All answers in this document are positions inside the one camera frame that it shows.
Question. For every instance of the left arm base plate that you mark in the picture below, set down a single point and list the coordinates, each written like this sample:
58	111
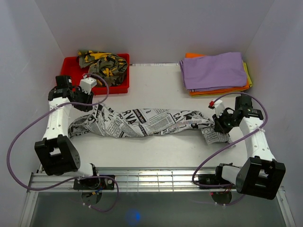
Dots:
104	183

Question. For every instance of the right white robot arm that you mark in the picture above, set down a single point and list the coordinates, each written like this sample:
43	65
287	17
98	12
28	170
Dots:
261	175

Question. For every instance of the aluminium mounting rail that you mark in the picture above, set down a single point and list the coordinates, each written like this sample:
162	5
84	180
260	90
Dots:
130	180

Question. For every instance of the newspaper print trousers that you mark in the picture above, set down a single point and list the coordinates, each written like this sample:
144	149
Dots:
104	121

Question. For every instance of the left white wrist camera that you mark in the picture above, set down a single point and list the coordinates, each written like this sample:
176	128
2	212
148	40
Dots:
87	84

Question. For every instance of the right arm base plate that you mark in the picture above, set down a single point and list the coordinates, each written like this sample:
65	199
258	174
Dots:
211	181

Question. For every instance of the folded orange trousers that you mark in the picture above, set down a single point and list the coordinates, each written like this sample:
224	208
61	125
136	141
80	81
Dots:
213	92

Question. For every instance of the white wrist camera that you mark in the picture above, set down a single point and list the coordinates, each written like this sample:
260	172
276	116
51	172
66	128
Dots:
87	84
218	106

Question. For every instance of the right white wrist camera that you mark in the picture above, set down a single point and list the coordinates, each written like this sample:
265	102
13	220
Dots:
218	106

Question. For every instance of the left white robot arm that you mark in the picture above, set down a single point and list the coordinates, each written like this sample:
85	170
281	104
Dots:
55	151

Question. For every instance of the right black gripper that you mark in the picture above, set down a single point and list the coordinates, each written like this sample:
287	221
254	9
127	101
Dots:
218	126

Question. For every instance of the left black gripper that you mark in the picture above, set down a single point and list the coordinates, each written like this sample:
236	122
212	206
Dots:
88	98

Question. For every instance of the red plastic bin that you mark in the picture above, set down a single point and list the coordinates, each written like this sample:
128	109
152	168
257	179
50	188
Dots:
71	68

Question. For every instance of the camouflage trousers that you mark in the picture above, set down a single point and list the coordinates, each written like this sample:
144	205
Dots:
111	67

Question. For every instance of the folded purple trousers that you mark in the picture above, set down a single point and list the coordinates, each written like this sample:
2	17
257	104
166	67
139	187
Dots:
213	71

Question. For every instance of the folded yellow trousers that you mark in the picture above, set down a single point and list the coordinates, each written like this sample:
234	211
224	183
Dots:
248	76

